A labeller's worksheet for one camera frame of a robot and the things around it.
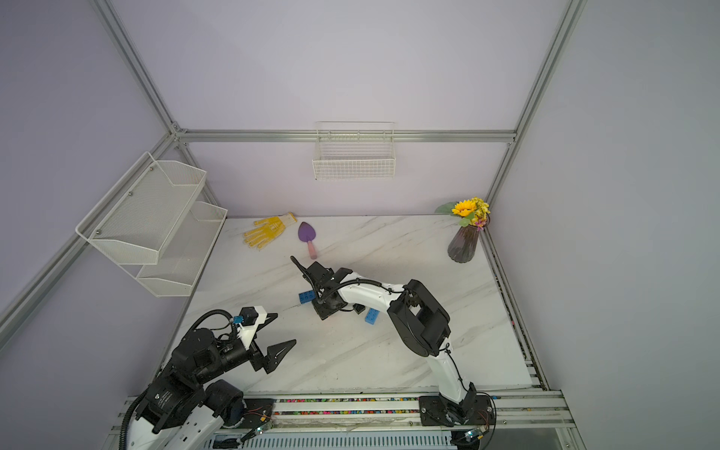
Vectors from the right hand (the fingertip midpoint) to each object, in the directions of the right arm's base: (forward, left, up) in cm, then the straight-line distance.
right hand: (330, 310), depth 92 cm
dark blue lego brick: (+5, +8, 0) cm, 10 cm away
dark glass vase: (+22, -48, +5) cm, 53 cm away
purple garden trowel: (+35, +12, -1) cm, 37 cm away
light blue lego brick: (-2, -14, 0) cm, 14 cm away
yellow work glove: (+36, +29, 0) cm, 46 cm away
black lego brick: (+1, -10, 0) cm, 10 cm away
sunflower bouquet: (+22, -47, +23) cm, 57 cm away
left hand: (-14, +9, +17) cm, 24 cm away
